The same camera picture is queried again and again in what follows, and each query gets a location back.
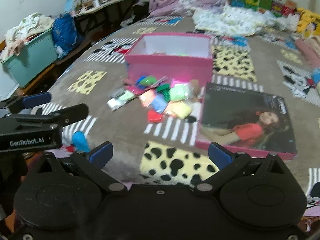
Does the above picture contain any cluttered desk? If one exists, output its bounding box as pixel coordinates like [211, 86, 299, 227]
[73, 0, 139, 36]

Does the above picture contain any yellow Pikachu plush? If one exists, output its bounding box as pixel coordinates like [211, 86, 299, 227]
[297, 7, 319, 38]

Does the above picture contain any yellow clay bag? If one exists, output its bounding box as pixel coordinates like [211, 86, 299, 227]
[164, 101, 192, 119]

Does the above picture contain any red clay bag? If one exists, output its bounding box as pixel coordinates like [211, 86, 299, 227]
[147, 109, 163, 124]

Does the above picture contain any light blue clay bag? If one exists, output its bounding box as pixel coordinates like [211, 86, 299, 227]
[151, 95, 168, 114]

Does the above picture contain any pink cardboard storage box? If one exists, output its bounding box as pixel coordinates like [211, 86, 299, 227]
[124, 32, 213, 86]

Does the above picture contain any pile of clothes in bin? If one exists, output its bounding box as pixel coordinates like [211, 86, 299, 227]
[1, 12, 54, 62]

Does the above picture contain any pink striped folded blanket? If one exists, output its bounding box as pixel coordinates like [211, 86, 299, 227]
[295, 37, 319, 68]

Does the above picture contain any white mint clay bag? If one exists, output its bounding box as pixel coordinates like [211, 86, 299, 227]
[107, 89, 136, 111]

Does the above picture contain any dark green clay bag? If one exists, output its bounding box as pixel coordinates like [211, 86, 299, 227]
[156, 83, 170, 102]

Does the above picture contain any blue fabric bag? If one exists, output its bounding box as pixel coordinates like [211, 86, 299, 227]
[52, 13, 84, 59]

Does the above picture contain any teal plastic storage bin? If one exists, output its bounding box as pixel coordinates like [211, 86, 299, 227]
[2, 29, 57, 87]

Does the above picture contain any white leaf print blanket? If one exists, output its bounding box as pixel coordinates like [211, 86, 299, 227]
[191, 4, 283, 37]

